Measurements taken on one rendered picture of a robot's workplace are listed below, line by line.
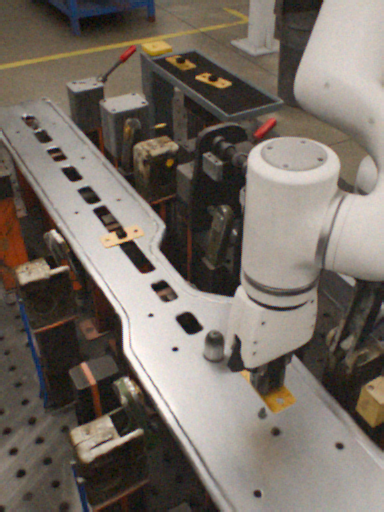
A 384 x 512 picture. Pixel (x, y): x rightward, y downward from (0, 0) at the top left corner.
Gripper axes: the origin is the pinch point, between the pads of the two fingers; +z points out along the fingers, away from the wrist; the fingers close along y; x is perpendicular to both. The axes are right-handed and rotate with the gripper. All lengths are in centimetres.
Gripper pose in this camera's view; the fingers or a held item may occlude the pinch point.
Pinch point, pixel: (267, 373)
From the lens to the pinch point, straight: 73.9
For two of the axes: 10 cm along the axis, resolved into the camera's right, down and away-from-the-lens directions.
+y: -8.7, 3.2, -3.8
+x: 5.0, 5.5, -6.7
